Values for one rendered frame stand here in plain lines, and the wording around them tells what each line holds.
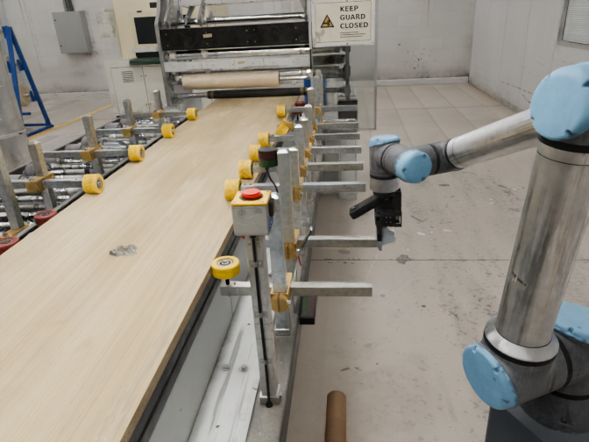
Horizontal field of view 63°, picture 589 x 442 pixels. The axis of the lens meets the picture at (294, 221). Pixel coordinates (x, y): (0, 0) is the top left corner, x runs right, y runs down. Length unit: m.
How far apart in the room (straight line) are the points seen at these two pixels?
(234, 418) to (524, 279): 0.76
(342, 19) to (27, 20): 9.23
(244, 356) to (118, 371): 0.50
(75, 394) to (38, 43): 11.38
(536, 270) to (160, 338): 0.79
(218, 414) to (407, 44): 9.54
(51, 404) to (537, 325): 0.96
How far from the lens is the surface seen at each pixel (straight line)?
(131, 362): 1.09
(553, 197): 0.95
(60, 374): 1.12
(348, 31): 3.89
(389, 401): 2.22
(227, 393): 1.37
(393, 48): 10.38
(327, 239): 1.56
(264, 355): 1.11
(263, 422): 1.18
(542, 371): 1.16
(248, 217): 0.92
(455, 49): 10.56
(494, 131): 1.24
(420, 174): 1.35
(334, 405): 2.08
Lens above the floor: 1.55
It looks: 24 degrees down
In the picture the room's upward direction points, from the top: 3 degrees counter-clockwise
